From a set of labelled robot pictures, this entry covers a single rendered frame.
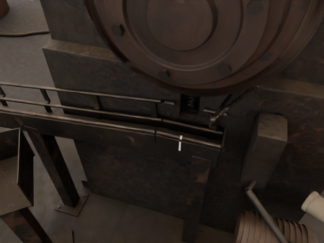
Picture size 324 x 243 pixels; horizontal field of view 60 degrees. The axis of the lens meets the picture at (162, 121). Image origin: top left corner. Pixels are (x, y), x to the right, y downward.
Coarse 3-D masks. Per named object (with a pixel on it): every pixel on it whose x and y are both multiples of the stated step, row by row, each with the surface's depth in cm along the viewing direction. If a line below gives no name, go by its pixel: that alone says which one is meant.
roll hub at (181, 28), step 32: (128, 0) 49; (160, 0) 46; (192, 0) 44; (224, 0) 44; (128, 32) 52; (160, 32) 50; (192, 32) 48; (224, 32) 48; (256, 32) 45; (160, 64) 55; (192, 64) 54
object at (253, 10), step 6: (252, 0) 42; (258, 0) 41; (246, 6) 42; (252, 6) 42; (258, 6) 42; (252, 12) 43; (258, 12) 42; (114, 24) 51; (120, 24) 51; (114, 30) 52; (120, 30) 52; (222, 66) 51; (228, 66) 50; (162, 72) 56; (168, 72) 56; (222, 72) 51; (228, 72) 51; (162, 78) 57
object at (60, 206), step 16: (32, 128) 101; (48, 144) 109; (48, 160) 115; (192, 160) 86; (208, 160) 84; (64, 176) 126; (192, 176) 92; (208, 176) 99; (64, 192) 133; (80, 192) 149; (192, 192) 99; (64, 208) 142; (80, 208) 142; (192, 208) 107; (192, 224) 116; (176, 240) 131; (192, 240) 127
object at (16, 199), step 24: (0, 144) 86; (24, 144) 84; (0, 168) 88; (24, 168) 78; (0, 192) 82; (24, 192) 74; (0, 216) 89; (24, 216) 94; (24, 240) 103; (48, 240) 116; (72, 240) 131
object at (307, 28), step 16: (320, 0) 47; (96, 16) 62; (304, 16) 49; (320, 16) 49; (304, 32) 51; (112, 48) 67; (288, 48) 54; (128, 64) 69; (272, 64) 57; (288, 64) 56; (160, 80) 69; (256, 80) 61
